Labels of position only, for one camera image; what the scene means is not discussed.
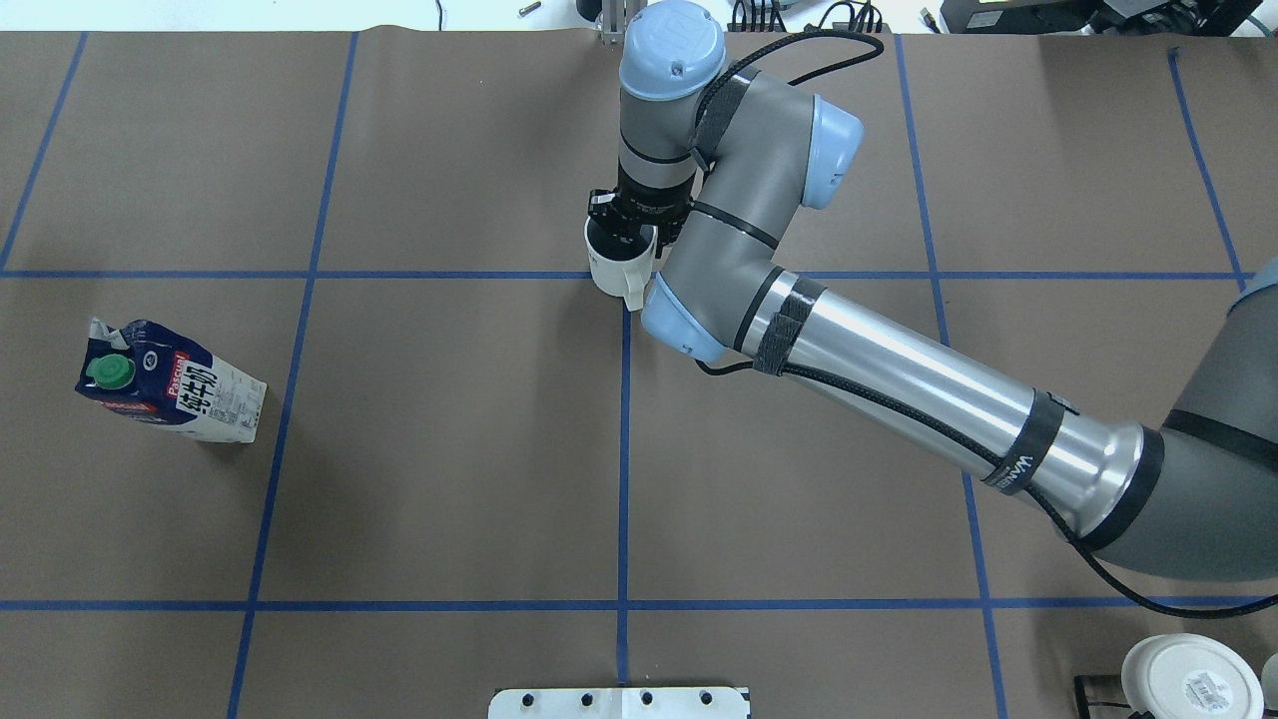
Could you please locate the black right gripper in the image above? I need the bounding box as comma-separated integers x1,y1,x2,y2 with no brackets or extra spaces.
587,170,695,246

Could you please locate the white mug with grey inside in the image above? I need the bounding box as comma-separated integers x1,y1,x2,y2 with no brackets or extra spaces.
583,218,656,313

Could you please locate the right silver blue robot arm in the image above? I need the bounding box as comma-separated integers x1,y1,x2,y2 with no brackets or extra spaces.
588,1,1277,582

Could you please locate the blue white milk carton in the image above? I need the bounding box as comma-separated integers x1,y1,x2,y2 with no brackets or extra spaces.
75,318,268,444

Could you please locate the white mug far in rack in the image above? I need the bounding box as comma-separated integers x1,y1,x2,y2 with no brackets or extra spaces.
1121,633,1265,718

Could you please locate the white pedestal column base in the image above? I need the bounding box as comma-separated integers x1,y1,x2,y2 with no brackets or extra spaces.
487,686,753,718

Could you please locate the black wire mug rack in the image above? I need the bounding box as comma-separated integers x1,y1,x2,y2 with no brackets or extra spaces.
1074,670,1275,718

